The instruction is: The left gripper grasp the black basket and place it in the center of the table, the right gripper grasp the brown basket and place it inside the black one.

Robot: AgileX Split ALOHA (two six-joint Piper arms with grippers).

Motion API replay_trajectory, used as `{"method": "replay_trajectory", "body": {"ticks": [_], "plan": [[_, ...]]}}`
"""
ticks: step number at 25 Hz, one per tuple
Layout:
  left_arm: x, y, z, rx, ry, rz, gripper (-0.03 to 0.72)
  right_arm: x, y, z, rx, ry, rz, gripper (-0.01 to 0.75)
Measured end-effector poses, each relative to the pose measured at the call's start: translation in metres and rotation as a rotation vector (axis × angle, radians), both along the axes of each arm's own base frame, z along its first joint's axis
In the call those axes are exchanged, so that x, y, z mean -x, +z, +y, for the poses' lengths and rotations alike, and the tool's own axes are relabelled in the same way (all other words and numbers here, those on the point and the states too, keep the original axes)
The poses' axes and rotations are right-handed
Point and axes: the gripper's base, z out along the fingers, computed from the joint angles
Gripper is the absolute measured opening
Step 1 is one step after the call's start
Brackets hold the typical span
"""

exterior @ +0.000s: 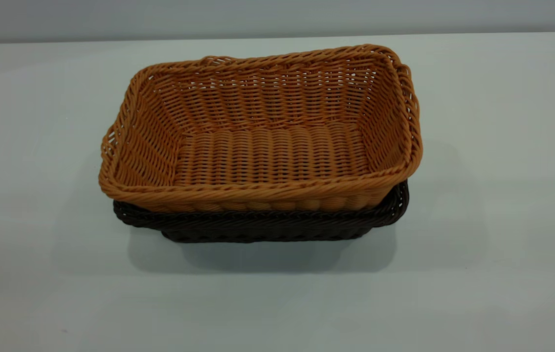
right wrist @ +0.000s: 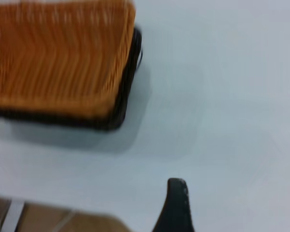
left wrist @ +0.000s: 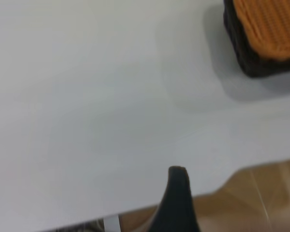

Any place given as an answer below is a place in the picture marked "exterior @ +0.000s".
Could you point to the orange wicker basket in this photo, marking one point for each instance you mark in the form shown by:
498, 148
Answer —
267, 146

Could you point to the black wicker basket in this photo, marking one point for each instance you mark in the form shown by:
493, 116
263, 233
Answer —
267, 226

